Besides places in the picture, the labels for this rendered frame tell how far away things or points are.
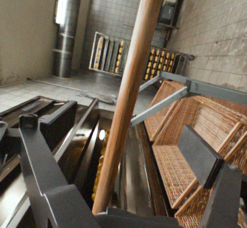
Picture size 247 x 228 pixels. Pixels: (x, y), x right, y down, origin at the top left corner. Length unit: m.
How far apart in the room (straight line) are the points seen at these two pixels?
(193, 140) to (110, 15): 5.26
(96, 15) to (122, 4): 0.85
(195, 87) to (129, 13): 4.84
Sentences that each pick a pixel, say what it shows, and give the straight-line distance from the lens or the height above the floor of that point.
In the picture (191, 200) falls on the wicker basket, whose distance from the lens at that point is 0.79.
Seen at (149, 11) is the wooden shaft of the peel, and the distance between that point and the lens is 0.24.
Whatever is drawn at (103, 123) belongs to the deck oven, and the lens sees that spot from 1.86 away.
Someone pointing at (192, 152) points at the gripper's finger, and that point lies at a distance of 0.17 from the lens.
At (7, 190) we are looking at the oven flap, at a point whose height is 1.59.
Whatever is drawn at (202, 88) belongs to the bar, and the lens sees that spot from 0.65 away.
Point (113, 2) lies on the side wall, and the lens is 5.46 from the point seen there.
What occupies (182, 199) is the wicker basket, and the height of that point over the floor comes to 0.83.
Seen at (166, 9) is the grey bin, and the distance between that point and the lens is 4.80.
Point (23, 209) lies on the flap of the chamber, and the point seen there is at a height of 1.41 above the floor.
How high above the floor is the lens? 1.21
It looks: 3 degrees down
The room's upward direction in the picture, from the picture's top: 78 degrees counter-clockwise
